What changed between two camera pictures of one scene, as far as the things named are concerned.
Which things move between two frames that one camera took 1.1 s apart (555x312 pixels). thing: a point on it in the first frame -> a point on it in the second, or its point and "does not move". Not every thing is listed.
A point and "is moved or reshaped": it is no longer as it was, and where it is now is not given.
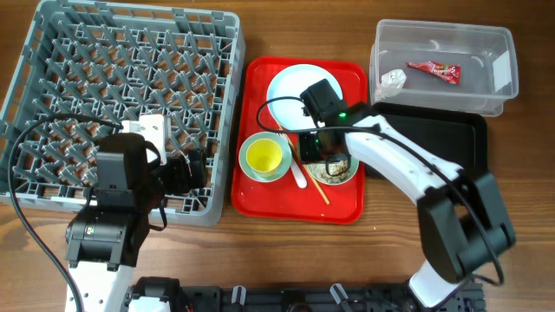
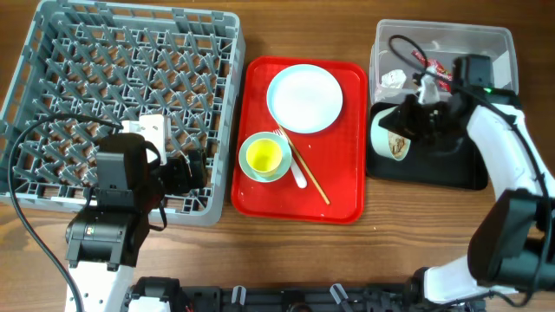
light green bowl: (353, 171) is moved or reshaped
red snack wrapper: (449, 73) is moved or reshaped
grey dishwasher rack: (116, 62) does not move
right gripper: (307, 153) -> (401, 120)
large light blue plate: (291, 81) does not move
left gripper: (180, 182) does not move
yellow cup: (264, 157) does not move
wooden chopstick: (301, 163) does not move
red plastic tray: (284, 198) does not move
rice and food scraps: (318, 171) is moved or reshaped
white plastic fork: (297, 169) does not move
